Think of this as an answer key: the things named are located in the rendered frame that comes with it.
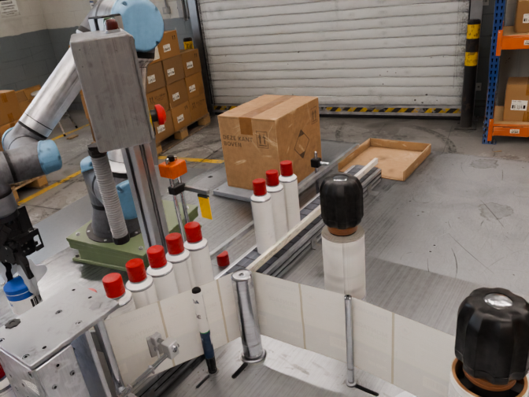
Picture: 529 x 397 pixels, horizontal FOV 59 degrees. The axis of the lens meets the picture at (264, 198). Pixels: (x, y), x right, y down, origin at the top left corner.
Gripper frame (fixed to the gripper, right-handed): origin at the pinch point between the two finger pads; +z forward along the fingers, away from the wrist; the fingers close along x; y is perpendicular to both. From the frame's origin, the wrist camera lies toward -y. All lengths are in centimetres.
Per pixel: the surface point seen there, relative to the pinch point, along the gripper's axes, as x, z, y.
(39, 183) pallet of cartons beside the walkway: 270, 87, 207
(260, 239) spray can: -48, -2, 34
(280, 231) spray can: -51, -1, 41
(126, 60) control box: -43, -52, 6
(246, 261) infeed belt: -45, 3, 31
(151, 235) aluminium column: -31.2, -11.5, 14.5
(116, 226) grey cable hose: -33.6, -20.4, 3.2
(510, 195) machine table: -106, 9, 95
